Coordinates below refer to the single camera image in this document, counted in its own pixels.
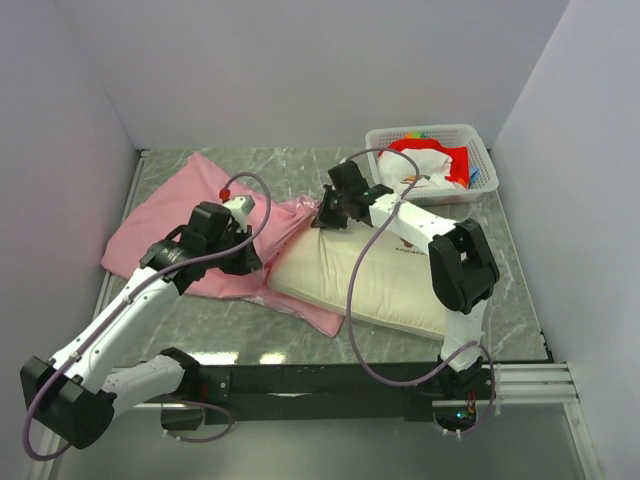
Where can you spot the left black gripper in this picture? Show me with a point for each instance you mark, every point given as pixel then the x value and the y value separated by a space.
pixel 248 263

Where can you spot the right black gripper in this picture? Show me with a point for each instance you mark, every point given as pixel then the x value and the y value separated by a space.
pixel 325 218

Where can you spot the pink pillowcase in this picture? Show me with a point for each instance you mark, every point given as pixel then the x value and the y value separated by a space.
pixel 187 212

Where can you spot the cream pillow with bear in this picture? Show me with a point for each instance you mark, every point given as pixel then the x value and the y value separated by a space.
pixel 393 287

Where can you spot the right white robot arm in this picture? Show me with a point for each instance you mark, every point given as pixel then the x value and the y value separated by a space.
pixel 462 265

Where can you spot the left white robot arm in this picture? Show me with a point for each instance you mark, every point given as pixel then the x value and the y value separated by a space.
pixel 77 393

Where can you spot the white and red cloth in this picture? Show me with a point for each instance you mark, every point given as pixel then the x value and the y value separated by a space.
pixel 398 170

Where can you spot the white plastic basket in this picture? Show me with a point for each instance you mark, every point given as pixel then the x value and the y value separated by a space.
pixel 450 136

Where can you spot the colourful cloth in basket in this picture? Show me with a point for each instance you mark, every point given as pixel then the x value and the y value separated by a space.
pixel 472 172

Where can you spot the black base beam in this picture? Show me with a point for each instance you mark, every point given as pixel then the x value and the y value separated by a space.
pixel 317 392

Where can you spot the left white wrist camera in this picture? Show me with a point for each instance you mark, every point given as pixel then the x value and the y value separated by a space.
pixel 239 206

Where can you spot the aluminium rail frame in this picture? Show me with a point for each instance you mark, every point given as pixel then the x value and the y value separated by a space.
pixel 515 383

